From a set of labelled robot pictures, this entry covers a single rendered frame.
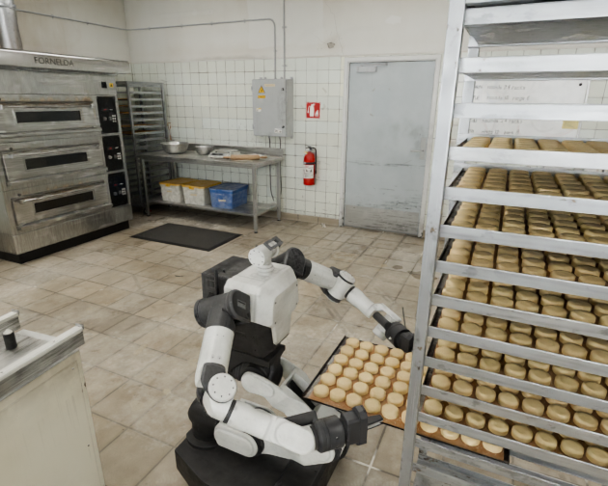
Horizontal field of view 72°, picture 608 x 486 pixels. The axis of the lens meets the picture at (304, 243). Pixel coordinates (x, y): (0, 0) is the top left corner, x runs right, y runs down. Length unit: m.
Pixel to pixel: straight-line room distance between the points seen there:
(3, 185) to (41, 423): 3.58
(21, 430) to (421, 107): 4.68
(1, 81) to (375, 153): 3.90
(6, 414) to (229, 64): 5.32
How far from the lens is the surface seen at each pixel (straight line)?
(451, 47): 0.98
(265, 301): 1.43
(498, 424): 1.33
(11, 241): 5.07
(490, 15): 1.01
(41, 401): 1.54
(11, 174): 4.92
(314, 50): 5.60
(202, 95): 6.46
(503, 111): 0.99
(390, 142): 5.30
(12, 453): 1.55
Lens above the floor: 1.61
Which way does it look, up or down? 19 degrees down
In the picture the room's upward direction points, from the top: straight up
